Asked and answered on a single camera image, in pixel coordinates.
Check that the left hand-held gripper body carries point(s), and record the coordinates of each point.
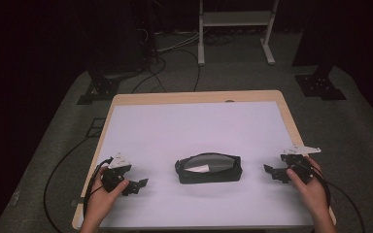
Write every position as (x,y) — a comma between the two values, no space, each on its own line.
(115,178)

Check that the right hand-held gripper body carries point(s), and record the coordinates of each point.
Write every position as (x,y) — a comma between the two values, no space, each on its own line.
(299,168)

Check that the white eraser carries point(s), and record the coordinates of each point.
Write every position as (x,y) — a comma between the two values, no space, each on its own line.
(198,168)

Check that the black zip pouch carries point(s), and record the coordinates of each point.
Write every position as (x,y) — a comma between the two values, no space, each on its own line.
(209,177)

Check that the person's left hand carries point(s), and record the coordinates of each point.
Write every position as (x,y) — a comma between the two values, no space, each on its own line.
(102,200)

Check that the person's right hand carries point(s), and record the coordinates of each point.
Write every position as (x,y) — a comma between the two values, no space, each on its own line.
(311,194)

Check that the black tape piece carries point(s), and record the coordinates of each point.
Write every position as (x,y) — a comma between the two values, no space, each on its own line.
(77,202)

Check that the white table mat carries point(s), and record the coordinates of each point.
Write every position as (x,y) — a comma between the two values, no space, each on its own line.
(175,129)

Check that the black stand base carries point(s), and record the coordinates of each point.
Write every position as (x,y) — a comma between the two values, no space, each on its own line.
(320,85)
(100,89)

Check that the dark equipment rack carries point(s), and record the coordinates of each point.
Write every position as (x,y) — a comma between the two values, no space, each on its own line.
(119,39)

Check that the white metal stand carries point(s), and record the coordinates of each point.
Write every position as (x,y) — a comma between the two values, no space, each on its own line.
(236,18)

